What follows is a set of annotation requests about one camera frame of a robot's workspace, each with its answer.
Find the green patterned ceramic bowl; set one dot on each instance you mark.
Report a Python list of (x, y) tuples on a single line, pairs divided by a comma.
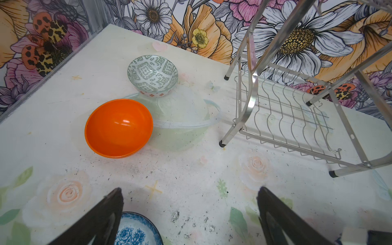
[(153, 76)]

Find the orange plastic bowl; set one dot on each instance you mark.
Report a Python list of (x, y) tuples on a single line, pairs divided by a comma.
[(119, 128)]

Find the blue floral ceramic bowl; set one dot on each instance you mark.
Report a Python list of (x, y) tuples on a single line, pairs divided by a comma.
[(136, 229)]

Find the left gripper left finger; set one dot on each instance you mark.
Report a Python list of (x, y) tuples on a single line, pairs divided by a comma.
[(99, 226)]

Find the steel wire dish rack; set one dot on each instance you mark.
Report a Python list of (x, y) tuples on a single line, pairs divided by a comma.
[(317, 80)]

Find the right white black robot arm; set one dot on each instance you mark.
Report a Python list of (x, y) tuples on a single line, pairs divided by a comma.
[(361, 236)]

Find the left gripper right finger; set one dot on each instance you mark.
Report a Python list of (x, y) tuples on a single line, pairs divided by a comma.
[(281, 225)]

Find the clear plastic lidded container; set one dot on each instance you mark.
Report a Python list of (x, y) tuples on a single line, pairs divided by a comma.
[(181, 118)]

